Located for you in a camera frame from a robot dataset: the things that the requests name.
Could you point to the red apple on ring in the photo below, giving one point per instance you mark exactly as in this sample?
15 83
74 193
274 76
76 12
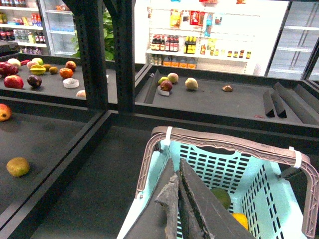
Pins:
166 86

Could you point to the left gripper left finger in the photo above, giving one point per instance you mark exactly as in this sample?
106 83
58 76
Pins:
155 216

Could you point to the white zip tie right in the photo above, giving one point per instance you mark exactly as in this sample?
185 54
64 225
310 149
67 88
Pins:
298 157

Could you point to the white zip tie left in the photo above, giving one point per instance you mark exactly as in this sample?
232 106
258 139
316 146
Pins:
166 141

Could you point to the black shelf post left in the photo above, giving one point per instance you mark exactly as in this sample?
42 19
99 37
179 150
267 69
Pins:
89 25

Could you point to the pale green fruit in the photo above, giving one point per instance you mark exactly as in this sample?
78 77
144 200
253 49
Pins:
173 77

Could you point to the glass door refrigerator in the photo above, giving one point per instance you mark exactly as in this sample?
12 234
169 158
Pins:
296 41

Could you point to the black shelf post right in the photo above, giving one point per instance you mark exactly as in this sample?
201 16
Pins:
122 13

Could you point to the black triangular divider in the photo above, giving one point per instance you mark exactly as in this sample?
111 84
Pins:
299 106
307 97
278 104
268 104

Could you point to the green avocado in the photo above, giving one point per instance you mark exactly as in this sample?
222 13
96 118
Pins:
223 196

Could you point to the light blue plastic basket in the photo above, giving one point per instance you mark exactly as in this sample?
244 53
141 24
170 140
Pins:
254 186

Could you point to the brown chestnut fruit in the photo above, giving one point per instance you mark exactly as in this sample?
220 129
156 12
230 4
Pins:
227 88

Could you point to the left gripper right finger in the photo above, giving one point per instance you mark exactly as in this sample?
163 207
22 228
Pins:
202 215

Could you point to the yellow mango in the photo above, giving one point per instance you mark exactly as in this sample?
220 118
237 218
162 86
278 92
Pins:
242 219

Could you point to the white shelf with bottles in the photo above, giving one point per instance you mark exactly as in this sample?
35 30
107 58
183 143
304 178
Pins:
216 35

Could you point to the green potted plant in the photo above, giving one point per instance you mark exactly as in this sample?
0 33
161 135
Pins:
108 38

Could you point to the black shelf post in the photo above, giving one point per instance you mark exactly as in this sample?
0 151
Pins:
89 25
122 13

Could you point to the white zip tie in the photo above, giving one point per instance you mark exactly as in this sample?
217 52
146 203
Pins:
166 141
298 157

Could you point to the brown basket handle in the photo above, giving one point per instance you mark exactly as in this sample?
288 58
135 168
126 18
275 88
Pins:
304 181

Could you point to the brown kiwi fruit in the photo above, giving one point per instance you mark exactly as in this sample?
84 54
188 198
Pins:
18 167

